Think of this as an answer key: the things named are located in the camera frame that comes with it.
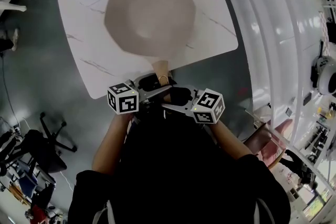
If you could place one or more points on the person's right forearm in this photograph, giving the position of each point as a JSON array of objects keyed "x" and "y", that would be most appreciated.
[{"x": 231, "y": 141}]

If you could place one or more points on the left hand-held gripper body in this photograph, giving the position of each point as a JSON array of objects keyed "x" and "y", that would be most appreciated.
[{"x": 126, "y": 102}]

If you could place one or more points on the person's left forearm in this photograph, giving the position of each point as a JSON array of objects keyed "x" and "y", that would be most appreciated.
[{"x": 110, "y": 144}]

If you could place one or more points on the black swivel office chair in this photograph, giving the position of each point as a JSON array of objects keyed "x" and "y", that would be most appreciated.
[{"x": 42, "y": 149}]

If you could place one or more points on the person's black shirt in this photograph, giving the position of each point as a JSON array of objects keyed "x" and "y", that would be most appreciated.
[{"x": 178, "y": 178}]

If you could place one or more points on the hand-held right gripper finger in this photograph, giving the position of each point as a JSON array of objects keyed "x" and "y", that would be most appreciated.
[
  {"x": 176, "y": 108},
  {"x": 181, "y": 94}
]

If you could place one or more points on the white round device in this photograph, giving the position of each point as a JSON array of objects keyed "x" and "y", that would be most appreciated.
[{"x": 326, "y": 78}]

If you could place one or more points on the white metal shelving rack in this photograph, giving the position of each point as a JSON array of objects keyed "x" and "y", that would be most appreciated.
[{"x": 267, "y": 21}]

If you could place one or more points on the small dark phone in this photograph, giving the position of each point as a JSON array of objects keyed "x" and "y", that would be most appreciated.
[{"x": 289, "y": 112}]

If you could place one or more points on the small black box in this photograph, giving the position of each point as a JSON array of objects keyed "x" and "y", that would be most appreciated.
[{"x": 307, "y": 99}]

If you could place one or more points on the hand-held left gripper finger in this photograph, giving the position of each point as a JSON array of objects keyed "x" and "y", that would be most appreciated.
[
  {"x": 157, "y": 91},
  {"x": 147, "y": 81}
]

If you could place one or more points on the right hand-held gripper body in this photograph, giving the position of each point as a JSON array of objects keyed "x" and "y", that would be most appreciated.
[{"x": 210, "y": 105}]

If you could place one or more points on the brown wooden chair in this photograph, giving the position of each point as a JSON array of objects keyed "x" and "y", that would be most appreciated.
[{"x": 257, "y": 139}]

